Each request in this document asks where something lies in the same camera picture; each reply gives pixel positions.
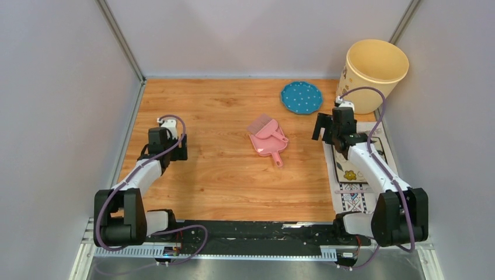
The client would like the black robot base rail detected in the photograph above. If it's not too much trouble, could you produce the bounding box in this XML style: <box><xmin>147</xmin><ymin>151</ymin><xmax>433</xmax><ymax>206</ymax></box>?
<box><xmin>146</xmin><ymin>220</ymin><xmax>372</xmax><ymax>264</ymax></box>

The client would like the square floral plate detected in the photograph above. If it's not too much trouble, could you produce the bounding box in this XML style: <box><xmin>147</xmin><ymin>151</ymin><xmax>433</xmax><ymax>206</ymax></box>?
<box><xmin>332</xmin><ymin>136</ymin><xmax>388</xmax><ymax>184</ymax></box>

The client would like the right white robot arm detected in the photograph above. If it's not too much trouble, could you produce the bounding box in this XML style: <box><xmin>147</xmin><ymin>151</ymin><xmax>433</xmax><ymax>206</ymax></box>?
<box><xmin>312</xmin><ymin>107</ymin><xmax>429</xmax><ymax>248</ymax></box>

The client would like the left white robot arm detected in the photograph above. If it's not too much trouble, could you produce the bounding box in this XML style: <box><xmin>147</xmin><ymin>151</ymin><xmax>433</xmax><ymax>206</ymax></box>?
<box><xmin>93</xmin><ymin>127</ymin><xmax>188</xmax><ymax>251</ymax></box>

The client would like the cream yellow waste bin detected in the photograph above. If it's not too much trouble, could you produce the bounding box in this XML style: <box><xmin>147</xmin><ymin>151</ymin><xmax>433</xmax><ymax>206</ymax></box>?
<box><xmin>336</xmin><ymin>39</ymin><xmax>409</xmax><ymax>97</ymax></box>

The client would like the pink plastic dustpan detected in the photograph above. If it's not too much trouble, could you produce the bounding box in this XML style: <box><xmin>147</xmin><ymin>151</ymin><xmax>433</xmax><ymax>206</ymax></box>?
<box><xmin>249</xmin><ymin>128</ymin><xmax>288</xmax><ymax>167</ymax></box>

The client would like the blue polka dot plate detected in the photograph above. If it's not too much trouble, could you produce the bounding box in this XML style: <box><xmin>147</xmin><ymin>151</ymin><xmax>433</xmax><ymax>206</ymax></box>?
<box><xmin>280</xmin><ymin>81</ymin><xmax>323</xmax><ymax>115</ymax></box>

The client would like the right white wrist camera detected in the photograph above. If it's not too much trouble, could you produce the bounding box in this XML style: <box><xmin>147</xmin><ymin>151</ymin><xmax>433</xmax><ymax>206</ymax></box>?
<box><xmin>334</xmin><ymin>96</ymin><xmax>355</xmax><ymax>110</ymax></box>

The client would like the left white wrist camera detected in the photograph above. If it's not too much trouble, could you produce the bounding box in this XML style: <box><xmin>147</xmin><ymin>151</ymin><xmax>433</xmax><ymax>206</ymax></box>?
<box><xmin>157</xmin><ymin>117</ymin><xmax>179</xmax><ymax>140</ymax></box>

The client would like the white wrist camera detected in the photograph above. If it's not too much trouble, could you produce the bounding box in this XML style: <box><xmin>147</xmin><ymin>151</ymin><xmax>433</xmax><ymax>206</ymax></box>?
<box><xmin>157</xmin><ymin>117</ymin><xmax>179</xmax><ymax>140</ymax></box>
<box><xmin>334</xmin><ymin>96</ymin><xmax>355</xmax><ymax>110</ymax></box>

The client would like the patterned white placemat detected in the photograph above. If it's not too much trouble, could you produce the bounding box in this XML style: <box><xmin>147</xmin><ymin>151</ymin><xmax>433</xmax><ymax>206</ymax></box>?
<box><xmin>321</xmin><ymin>122</ymin><xmax>398</xmax><ymax>214</ymax></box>

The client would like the pink hand brush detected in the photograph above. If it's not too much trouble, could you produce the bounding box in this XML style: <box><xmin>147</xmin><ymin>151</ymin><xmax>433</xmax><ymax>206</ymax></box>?
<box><xmin>247</xmin><ymin>114</ymin><xmax>288</xmax><ymax>143</ymax></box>

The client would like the pink handled knife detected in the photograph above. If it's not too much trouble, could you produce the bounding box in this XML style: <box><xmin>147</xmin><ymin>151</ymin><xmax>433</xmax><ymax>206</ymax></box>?
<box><xmin>334</xmin><ymin>188</ymin><xmax>374</xmax><ymax>194</ymax></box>

